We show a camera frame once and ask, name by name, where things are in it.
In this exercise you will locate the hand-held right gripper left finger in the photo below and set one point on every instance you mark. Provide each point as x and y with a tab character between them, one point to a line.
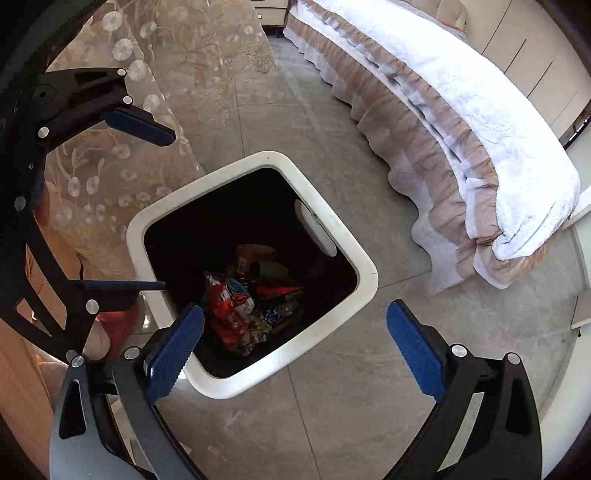
178	355

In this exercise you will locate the tufted beige headboard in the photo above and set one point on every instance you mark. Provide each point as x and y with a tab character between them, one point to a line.
443	11

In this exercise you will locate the nightstand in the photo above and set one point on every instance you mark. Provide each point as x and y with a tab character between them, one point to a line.
272	11

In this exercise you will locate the red slipper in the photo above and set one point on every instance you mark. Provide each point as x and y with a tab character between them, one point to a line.
119	323

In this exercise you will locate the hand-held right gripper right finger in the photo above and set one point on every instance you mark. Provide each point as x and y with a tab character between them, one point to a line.
415	355

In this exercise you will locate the blue plastic bag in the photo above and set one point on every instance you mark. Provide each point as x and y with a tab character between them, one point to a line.
236	286

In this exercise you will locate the wardrobe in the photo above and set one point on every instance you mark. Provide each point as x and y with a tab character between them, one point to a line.
521	55

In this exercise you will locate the red snack wrapper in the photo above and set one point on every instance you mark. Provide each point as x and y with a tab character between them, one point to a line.
221	309

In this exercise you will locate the green wrapper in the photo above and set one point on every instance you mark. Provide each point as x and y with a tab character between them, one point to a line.
272	270

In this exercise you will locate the white trash bin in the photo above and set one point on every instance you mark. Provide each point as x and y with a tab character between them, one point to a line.
300	332

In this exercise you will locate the patterned wrapper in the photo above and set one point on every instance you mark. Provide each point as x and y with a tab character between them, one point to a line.
251	334

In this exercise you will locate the bed with white quilt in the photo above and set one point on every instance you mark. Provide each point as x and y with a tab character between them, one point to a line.
392	138

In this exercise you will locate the red carton box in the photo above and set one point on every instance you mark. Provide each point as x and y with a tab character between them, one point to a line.
277	290

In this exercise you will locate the embroidered tan tablecloth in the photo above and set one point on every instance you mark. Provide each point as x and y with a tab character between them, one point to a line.
194	69

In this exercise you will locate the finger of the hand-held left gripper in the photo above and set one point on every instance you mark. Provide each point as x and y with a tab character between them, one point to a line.
138	123
117	285

